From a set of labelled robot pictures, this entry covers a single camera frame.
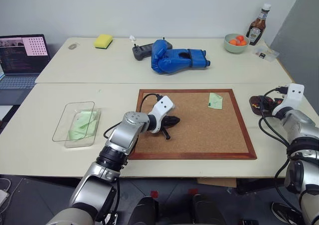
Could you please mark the cork board with wooden frame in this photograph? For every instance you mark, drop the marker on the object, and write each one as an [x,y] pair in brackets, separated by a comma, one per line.
[199,133]

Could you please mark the small clear plastic bag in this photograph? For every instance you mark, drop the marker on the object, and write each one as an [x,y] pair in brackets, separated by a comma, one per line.
[269,52]

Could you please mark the green sticky note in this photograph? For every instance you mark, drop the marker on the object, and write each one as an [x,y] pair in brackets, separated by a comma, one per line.
[86,117]
[79,133]
[216,101]

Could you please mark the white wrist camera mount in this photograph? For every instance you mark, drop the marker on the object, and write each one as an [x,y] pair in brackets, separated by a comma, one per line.
[293,94]
[162,108]

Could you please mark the small black square item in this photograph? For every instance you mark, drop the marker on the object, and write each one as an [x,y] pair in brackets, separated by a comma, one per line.
[262,55]

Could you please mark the dark rounded shape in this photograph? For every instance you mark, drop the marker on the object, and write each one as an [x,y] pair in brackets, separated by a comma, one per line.
[144,211]

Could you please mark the pale green bowl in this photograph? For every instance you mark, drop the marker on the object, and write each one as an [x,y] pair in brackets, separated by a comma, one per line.
[235,48]

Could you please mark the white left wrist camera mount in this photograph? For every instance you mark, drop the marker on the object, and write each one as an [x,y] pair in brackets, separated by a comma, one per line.
[162,108]

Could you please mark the brown cardboard piece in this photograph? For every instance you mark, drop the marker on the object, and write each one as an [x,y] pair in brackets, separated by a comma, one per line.
[216,182]

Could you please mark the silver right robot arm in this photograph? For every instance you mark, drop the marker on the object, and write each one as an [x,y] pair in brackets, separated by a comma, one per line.
[300,129]

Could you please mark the orange ball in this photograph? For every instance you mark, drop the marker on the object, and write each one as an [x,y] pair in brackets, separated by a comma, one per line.
[233,42]
[243,43]
[240,38]

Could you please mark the small clear tape roll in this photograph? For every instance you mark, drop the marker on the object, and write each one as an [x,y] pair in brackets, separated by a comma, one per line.
[72,46]

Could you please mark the brown sauce bottle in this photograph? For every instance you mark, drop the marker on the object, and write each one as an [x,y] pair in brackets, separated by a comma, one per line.
[256,28]

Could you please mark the dark brown tray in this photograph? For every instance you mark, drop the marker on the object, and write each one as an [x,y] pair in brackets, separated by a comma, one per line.
[256,105]

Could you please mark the red pushpin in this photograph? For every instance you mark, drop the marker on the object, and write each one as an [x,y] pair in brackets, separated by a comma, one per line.
[278,101]

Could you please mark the white power adapter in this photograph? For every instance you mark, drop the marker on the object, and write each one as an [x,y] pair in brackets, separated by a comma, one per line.
[3,197]

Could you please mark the black shoe with white sole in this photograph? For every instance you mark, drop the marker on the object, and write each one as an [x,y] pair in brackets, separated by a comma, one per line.
[282,211]

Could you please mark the open laptop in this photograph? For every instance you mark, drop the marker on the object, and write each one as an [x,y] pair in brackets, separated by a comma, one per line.
[22,65]

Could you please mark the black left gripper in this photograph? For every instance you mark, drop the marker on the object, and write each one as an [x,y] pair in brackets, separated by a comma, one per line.
[169,121]

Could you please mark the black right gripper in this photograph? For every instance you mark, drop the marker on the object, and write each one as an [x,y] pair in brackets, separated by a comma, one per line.
[273,105]

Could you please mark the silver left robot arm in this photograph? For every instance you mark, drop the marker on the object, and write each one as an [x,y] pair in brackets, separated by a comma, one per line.
[124,138]

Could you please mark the blue boxing glove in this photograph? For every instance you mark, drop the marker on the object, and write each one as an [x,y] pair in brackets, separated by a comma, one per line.
[172,58]

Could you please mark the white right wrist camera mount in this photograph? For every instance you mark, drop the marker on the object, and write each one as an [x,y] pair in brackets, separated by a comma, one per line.
[293,94]

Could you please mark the yellow sponge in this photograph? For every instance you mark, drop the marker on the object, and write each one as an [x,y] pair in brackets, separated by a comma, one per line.
[103,41]

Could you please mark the clear plastic box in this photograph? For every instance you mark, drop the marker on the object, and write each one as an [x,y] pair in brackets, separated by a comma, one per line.
[77,125]

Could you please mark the dark grey game controller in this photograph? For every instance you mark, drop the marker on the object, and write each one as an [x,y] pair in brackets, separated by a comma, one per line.
[140,52]

